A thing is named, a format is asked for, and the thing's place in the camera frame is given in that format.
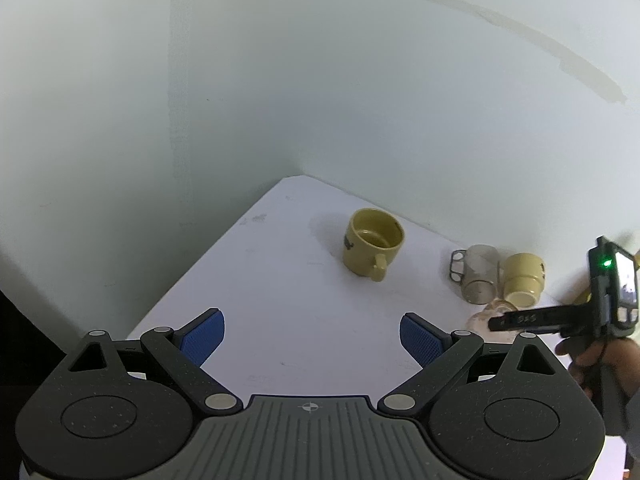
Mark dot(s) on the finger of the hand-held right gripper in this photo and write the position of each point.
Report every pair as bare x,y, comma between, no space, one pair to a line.
530,320

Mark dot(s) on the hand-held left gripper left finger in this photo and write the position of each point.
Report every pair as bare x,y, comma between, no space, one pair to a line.
202,336

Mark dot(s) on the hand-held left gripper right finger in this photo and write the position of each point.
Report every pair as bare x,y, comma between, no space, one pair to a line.
420,338

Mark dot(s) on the yellow cup with dark print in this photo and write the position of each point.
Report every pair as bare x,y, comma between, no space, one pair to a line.
372,250

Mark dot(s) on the plain yellow cup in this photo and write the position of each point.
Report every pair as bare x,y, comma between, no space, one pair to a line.
523,281

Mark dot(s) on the clear pinkish glass cup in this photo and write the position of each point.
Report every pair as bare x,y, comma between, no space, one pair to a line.
484,318

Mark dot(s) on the person's right hand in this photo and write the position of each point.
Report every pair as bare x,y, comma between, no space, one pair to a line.
586,360

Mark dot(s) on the clear glass mug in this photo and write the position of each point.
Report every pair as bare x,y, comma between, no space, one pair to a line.
476,276

